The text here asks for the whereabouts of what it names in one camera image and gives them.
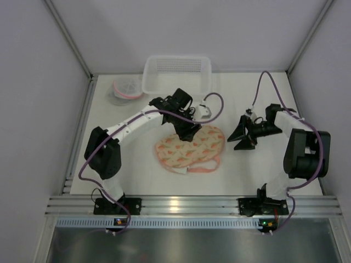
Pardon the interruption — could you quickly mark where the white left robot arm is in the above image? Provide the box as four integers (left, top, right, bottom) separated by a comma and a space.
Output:
78, 88, 201, 203

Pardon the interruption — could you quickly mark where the white mesh pink-trimmed laundry bag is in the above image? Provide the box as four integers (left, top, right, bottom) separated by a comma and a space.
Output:
106, 77, 143, 106

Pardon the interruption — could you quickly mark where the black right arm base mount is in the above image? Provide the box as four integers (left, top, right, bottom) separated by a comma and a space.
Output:
238, 184, 289, 217

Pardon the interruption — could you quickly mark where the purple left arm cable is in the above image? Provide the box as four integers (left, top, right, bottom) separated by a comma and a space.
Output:
78, 93, 225, 233

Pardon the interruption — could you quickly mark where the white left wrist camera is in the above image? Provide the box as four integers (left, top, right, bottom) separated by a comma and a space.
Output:
194, 100, 212, 121

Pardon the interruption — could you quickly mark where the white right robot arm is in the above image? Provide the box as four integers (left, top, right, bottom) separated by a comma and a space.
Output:
227, 104, 331, 200

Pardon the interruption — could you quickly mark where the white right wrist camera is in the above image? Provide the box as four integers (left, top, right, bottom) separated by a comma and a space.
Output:
245, 106, 257, 121

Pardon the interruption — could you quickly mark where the aluminium frame rail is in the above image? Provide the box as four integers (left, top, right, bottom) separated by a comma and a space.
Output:
45, 195, 342, 218

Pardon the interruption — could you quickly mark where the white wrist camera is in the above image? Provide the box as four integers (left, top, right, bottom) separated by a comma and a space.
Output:
194, 100, 212, 121
245, 106, 257, 121

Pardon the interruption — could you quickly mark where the white slotted cable duct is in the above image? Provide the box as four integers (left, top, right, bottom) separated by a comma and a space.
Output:
56, 217, 275, 229

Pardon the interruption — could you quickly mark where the white plastic basket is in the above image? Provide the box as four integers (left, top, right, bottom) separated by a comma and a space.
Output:
141, 55, 212, 98

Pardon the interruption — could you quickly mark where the peach patterned laundry bag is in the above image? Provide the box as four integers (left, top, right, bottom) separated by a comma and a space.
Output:
155, 125, 225, 174

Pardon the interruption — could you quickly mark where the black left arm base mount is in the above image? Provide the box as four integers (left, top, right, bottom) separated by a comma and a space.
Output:
90, 188, 142, 215

